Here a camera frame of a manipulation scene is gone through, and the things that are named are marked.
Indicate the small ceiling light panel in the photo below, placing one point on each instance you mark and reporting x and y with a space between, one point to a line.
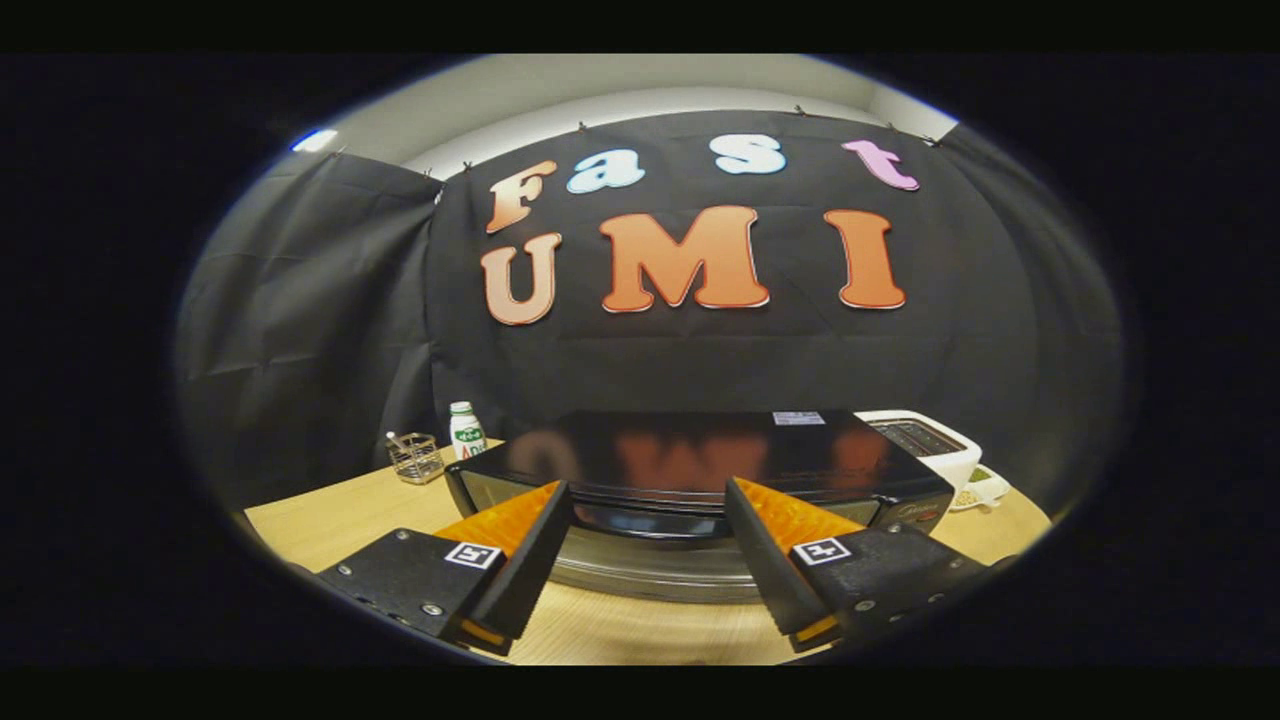
314 141

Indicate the small white snack dish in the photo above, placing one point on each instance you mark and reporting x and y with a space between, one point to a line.
985 489

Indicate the black toaster oven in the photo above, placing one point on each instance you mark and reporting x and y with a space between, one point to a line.
700 450

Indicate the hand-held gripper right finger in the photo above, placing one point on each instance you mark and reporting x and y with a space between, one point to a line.
765 565

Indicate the white bread toaster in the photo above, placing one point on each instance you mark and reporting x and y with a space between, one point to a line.
952 466

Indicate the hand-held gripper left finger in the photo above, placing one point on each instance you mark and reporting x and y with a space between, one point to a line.
530 570

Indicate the white bottle green label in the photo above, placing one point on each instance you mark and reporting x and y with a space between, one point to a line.
466 435

